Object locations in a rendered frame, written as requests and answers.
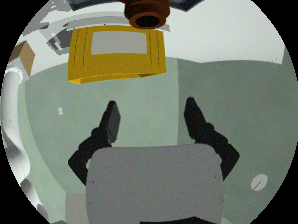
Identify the brown bottle with blue label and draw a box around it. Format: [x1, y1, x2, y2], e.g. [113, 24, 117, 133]
[118, 0, 171, 29]

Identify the yellow crate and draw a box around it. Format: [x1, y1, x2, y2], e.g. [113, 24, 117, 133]
[68, 25, 166, 84]

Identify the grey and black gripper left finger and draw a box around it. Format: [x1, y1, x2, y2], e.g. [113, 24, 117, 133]
[68, 100, 121, 186]

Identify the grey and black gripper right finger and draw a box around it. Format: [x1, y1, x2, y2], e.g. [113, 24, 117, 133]
[184, 97, 240, 181]

